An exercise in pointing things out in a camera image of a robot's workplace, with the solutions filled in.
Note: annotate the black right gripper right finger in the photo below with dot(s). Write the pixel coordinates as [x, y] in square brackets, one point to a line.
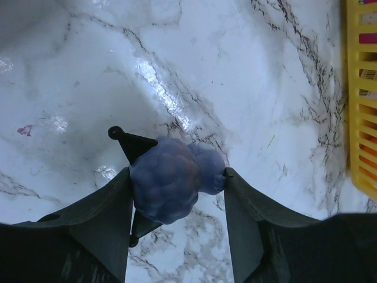
[272, 243]

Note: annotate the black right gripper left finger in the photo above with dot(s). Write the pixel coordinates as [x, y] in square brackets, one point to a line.
[84, 242]

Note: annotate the purple sheep toy figure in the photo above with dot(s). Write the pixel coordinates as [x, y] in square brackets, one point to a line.
[167, 176]

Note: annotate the yellow plastic shopping basket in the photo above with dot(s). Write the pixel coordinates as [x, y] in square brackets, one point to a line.
[361, 48]

